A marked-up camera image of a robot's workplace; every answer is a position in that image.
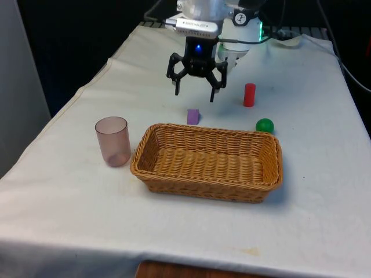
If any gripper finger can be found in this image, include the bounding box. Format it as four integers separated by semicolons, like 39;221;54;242
166;52;192;96
206;59;228;103

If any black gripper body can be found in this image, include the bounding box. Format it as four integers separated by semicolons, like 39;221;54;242
184;36;217;78

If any purple triangular block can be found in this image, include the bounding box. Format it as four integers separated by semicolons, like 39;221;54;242
187;108;202;126

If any red cylinder block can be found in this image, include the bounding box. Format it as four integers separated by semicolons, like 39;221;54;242
243;83;257;108

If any wicker basket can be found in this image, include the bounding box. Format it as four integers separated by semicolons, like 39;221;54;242
129;123;284;204

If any green ball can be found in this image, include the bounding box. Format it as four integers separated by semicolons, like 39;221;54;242
255;118;275;134

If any see-through pink cup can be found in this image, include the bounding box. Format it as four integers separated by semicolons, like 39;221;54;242
94;116;132;168

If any pale grey locker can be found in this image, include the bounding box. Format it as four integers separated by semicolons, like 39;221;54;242
0;0;52;179

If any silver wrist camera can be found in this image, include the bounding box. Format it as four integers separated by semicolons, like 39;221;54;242
164;17;219;39

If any black cable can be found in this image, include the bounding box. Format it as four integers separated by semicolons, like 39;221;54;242
316;0;371;91
217;36;275;45

